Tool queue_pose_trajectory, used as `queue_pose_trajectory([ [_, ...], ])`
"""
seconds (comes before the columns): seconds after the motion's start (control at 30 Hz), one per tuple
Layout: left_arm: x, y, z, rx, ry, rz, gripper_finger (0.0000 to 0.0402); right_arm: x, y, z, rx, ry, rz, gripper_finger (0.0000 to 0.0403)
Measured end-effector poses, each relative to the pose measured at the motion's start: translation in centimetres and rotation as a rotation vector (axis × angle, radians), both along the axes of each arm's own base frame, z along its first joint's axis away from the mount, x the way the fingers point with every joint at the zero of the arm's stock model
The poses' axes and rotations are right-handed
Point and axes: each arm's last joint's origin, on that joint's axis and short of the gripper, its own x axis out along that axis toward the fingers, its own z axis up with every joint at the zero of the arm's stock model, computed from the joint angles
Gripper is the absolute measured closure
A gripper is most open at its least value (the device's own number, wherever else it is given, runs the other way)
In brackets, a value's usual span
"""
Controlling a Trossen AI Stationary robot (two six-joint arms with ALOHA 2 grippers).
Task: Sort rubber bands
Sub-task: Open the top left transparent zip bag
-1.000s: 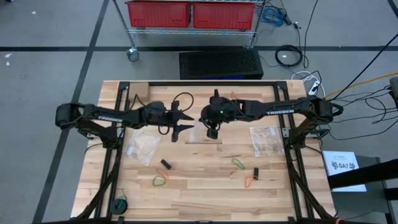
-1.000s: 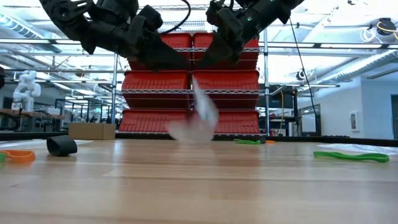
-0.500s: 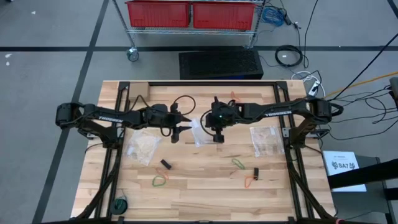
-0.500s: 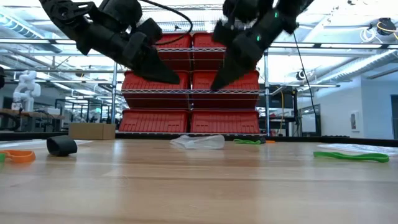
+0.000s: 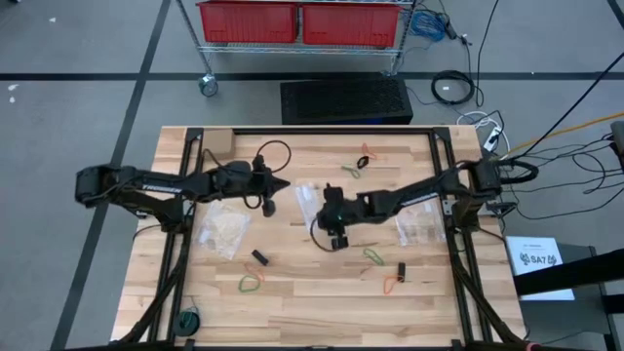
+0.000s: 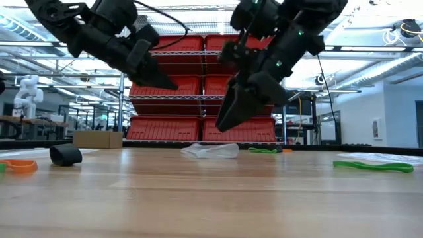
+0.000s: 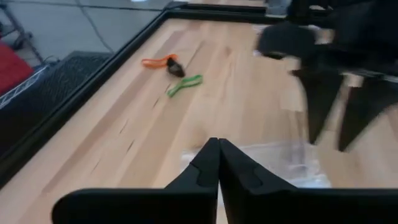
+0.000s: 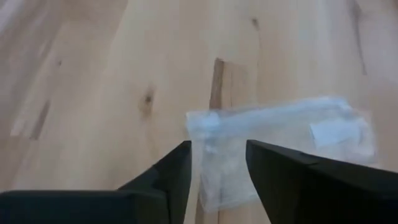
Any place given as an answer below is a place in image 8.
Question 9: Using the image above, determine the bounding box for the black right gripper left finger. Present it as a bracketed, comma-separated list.
[0, 140, 192, 224]

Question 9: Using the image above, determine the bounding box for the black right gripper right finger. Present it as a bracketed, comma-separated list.
[245, 139, 398, 224]

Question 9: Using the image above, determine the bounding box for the clear plastic zip bag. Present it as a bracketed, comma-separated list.
[185, 95, 377, 214]

